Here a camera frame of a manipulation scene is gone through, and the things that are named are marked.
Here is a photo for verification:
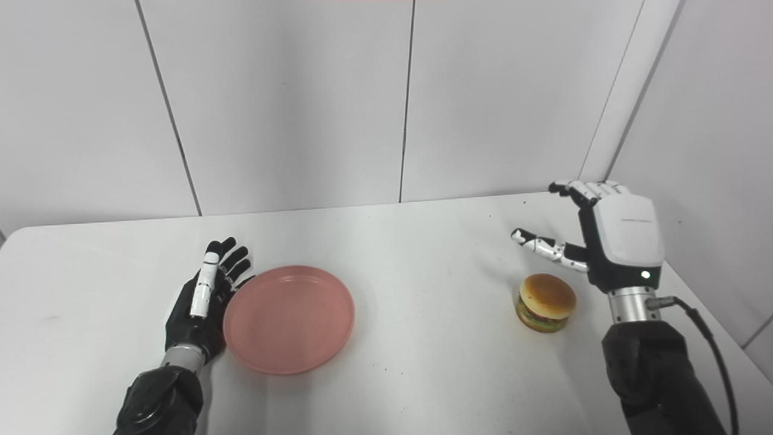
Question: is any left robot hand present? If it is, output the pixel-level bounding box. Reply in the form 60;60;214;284
165;237;255;365

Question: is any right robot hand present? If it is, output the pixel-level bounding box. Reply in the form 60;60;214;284
511;179;666;294

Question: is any pink round plate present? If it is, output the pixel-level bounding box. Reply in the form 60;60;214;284
222;265;356;376

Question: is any toy hamburger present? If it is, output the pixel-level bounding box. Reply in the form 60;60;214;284
515;273;577;334

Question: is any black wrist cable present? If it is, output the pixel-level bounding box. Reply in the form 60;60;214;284
645;295;740;435

